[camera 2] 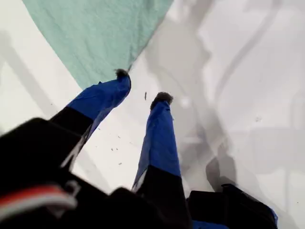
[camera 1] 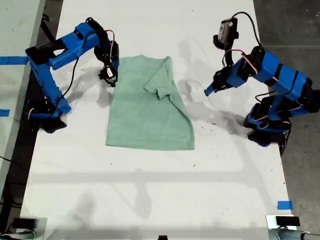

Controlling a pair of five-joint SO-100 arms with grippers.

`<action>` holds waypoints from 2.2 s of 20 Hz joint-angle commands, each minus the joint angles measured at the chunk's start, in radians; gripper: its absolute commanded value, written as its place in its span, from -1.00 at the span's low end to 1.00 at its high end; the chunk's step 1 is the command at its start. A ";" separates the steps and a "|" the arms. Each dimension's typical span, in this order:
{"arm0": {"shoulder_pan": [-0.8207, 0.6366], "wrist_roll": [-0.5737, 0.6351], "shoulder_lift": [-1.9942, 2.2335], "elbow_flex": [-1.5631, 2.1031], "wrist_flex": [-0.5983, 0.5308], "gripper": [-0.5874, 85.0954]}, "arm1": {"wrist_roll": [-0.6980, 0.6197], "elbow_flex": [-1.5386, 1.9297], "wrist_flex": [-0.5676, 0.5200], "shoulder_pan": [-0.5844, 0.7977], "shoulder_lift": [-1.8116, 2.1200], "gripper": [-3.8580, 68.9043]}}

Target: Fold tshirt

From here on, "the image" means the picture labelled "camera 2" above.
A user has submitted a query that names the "pale green T-shirt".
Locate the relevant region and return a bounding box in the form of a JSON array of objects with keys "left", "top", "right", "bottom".
[{"left": 22, "top": 0, "right": 174, "bottom": 90}]

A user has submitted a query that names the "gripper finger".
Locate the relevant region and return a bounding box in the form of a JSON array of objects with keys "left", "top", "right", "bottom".
[
  {"left": 49, "top": 68, "right": 132, "bottom": 146},
  {"left": 132, "top": 91, "right": 186, "bottom": 204}
]

